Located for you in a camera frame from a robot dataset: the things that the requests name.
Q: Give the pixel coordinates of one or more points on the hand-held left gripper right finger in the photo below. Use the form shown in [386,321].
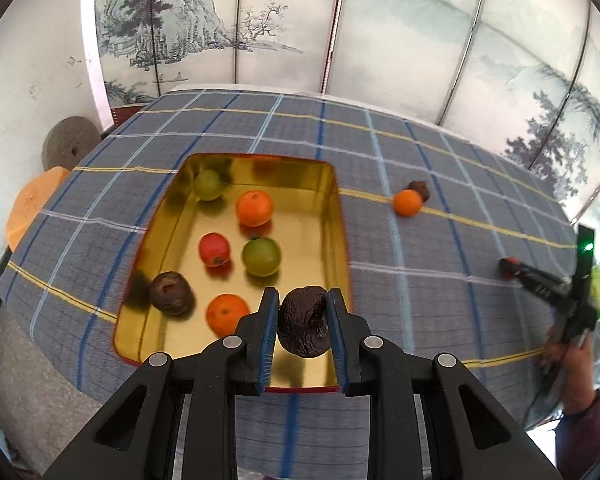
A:
[337,347]

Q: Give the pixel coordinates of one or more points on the person's right hand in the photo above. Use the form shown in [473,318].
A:
[567,375]

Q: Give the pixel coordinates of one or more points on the gold metal tray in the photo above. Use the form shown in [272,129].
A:
[300,200]

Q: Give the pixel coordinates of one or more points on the painted landscape folding screen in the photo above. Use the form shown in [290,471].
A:
[380,25]

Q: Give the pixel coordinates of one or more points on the orange stool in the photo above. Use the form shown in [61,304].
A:
[32,205]

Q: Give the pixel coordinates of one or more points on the orange tangerine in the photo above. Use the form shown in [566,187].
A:
[227,314]
[407,202]
[254,208]

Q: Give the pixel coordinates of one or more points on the green round fruit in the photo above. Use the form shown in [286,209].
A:
[261,256]
[208,184]

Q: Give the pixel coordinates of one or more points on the grey round stone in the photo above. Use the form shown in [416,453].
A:
[70,142]

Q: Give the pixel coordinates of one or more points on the dark wrinkled passion fruit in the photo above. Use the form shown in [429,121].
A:
[421,189]
[304,327]
[171,293]

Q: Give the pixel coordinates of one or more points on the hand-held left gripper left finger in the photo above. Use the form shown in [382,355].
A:
[267,347]

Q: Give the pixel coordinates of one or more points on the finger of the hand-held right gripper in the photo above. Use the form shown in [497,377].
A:
[537,280]

